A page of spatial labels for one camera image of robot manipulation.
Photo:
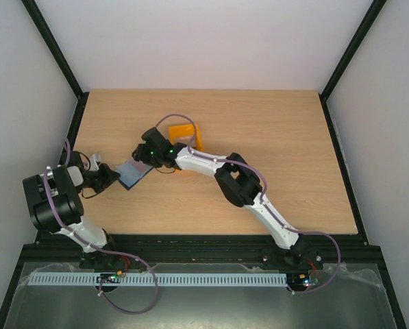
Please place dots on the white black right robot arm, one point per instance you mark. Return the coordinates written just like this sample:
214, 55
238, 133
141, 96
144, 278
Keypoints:
241, 185

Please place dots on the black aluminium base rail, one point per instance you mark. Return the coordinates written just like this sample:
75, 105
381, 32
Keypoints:
250, 250

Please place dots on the black left frame post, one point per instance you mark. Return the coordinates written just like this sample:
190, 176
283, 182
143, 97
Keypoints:
47, 35

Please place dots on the black frame post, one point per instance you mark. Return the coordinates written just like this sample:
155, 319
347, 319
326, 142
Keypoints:
358, 37
47, 35

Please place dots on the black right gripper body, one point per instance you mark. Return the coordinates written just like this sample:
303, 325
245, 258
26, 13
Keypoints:
141, 155

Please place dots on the white slotted cable duct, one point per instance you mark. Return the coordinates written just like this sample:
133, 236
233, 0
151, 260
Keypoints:
161, 279

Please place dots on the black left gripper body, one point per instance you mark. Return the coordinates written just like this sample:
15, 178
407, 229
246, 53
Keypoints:
96, 181

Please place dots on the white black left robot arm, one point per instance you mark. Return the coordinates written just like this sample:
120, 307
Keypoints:
54, 203

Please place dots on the yellow plastic bin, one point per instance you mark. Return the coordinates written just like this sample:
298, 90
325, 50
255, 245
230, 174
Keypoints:
186, 133

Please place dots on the black right frame post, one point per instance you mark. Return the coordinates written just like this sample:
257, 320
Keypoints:
358, 37

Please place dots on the blue card holder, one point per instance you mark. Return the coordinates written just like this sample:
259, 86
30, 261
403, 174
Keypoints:
131, 172

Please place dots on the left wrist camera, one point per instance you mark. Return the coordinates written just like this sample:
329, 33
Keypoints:
94, 162

